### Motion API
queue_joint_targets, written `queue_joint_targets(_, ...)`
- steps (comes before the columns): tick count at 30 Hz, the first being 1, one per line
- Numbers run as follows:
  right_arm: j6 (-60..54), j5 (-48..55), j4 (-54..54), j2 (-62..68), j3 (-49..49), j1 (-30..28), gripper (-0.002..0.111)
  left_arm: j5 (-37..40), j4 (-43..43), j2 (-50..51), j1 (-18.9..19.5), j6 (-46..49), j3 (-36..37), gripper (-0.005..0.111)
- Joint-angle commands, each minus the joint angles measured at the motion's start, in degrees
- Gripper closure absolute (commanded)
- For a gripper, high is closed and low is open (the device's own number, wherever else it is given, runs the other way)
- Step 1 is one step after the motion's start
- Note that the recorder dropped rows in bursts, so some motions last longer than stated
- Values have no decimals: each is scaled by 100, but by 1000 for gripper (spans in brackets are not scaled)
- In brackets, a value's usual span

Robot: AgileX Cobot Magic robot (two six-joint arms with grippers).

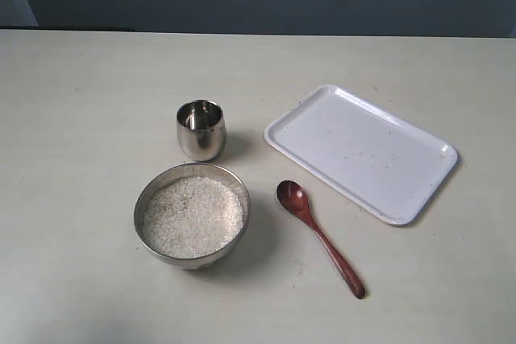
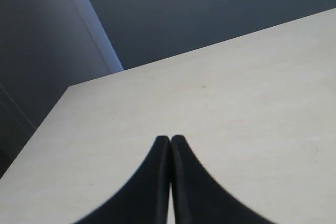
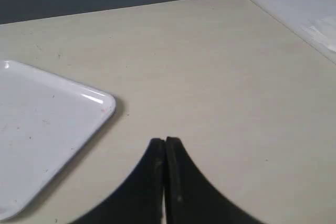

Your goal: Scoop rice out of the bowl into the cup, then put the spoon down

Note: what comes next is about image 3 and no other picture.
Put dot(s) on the white side table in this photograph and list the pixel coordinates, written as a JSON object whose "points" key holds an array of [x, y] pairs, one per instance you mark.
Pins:
{"points": [[312, 20]]}

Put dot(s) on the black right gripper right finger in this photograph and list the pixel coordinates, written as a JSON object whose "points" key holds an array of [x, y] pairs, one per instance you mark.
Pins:
{"points": [[190, 197]]}

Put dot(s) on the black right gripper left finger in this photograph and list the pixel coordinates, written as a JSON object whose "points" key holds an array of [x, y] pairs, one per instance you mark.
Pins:
{"points": [[139, 198]]}

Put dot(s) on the white plastic tray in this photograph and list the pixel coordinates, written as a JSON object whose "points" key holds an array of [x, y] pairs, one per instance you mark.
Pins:
{"points": [[45, 121]]}

